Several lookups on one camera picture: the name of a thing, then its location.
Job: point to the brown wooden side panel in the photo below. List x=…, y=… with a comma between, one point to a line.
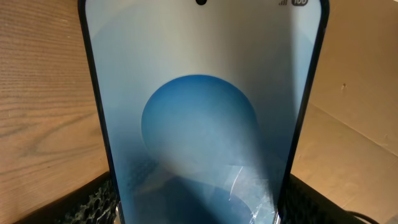
x=356, y=80

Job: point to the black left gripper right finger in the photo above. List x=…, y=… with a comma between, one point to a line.
x=299, y=203

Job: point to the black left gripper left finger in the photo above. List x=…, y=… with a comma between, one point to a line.
x=93, y=203

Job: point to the blue Galaxy smartphone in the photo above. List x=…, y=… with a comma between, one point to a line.
x=201, y=103

